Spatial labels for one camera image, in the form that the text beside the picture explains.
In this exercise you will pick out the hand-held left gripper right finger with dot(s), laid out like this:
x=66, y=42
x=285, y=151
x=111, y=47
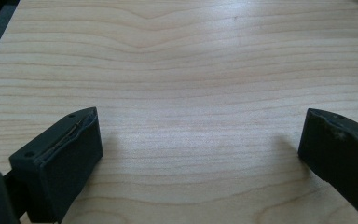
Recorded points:
x=341, y=155

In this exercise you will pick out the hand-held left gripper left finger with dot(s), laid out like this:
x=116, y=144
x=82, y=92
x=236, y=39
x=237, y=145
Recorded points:
x=62, y=158

